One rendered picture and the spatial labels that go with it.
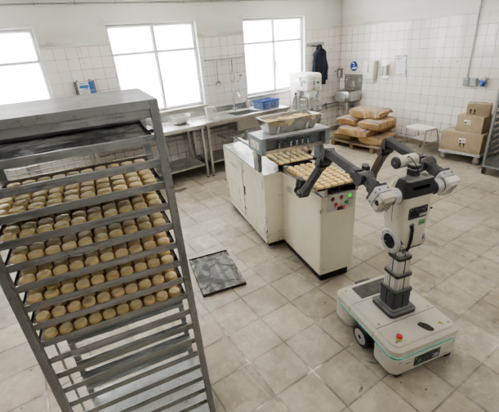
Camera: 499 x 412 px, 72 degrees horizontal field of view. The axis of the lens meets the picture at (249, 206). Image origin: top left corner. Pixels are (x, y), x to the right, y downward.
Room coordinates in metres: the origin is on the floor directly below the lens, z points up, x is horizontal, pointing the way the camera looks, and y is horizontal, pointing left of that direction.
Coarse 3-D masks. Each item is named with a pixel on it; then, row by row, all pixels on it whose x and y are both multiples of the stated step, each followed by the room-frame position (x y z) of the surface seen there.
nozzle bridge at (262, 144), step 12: (252, 132) 3.28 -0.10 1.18; (264, 132) 3.24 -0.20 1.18; (288, 132) 3.16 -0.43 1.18; (300, 132) 3.13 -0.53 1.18; (312, 132) 3.27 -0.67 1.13; (324, 132) 3.24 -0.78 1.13; (252, 144) 3.20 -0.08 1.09; (264, 144) 3.01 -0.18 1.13; (276, 144) 3.15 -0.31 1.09; (288, 144) 3.19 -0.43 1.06; (300, 144) 3.21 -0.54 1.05; (312, 144) 3.22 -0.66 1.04
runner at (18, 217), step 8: (152, 184) 1.21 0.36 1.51; (160, 184) 1.22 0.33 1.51; (112, 192) 1.16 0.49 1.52; (120, 192) 1.17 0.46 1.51; (128, 192) 1.18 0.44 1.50; (136, 192) 1.19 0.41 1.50; (144, 192) 1.20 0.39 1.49; (80, 200) 1.11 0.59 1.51; (88, 200) 1.12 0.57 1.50; (96, 200) 1.13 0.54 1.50; (104, 200) 1.14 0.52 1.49; (40, 208) 1.07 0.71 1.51; (48, 208) 1.08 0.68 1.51; (56, 208) 1.08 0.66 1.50; (64, 208) 1.09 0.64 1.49; (72, 208) 1.10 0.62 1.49; (8, 216) 1.03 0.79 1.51; (16, 216) 1.04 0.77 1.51; (24, 216) 1.05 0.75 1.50; (32, 216) 1.06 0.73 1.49; (40, 216) 1.06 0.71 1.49; (0, 224) 1.02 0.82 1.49
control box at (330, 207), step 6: (342, 192) 2.47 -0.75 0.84; (348, 192) 2.46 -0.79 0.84; (330, 198) 2.41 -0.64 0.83; (336, 198) 2.43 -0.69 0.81; (348, 198) 2.47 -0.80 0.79; (330, 204) 2.41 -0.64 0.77; (342, 204) 2.45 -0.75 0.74; (348, 204) 2.47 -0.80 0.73; (330, 210) 2.41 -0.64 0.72; (336, 210) 2.43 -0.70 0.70
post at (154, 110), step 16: (160, 128) 1.21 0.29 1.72; (160, 144) 1.20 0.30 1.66; (160, 160) 1.20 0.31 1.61; (176, 208) 1.21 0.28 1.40; (176, 224) 1.20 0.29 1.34; (176, 240) 1.20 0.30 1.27; (192, 288) 1.21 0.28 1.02; (192, 304) 1.20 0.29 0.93; (192, 320) 1.20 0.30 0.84; (208, 384) 1.21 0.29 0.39; (208, 400) 1.20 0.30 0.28
